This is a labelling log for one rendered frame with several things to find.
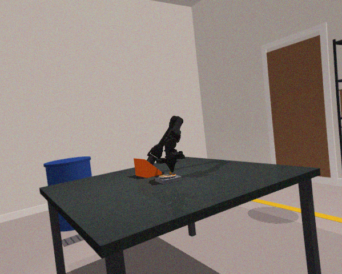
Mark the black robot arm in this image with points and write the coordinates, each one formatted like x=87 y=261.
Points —
x=169 y=140

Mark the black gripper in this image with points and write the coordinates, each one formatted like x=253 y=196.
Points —
x=168 y=159

